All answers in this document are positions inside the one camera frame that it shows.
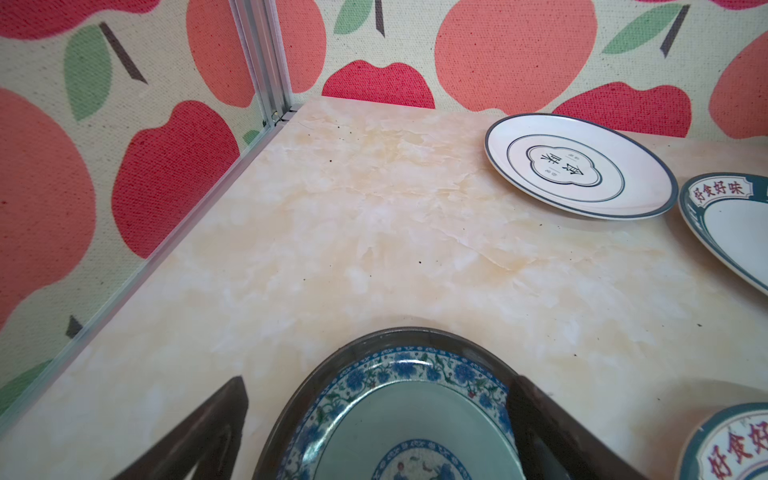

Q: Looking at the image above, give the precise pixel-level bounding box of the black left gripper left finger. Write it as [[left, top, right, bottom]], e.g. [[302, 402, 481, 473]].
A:
[[116, 376, 249, 479]]

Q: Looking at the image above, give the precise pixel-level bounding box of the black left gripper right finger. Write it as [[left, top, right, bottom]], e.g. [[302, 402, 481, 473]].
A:
[[506, 375, 644, 479]]

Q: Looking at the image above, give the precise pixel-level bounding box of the green rim plate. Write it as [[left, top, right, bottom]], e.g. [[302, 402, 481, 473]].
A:
[[679, 172, 767, 293], [675, 402, 767, 480]]

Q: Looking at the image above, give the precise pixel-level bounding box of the blue floral patterned plate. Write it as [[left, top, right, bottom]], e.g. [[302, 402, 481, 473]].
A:
[[254, 327, 524, 479]]

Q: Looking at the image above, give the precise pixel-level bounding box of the white plate blue rim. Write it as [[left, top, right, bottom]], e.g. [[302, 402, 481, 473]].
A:
[[484, 113, 679, 220]]

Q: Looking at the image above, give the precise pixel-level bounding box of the aluminium corner post left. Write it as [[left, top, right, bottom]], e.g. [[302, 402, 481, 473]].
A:
[[230, 0, 293, 129]]

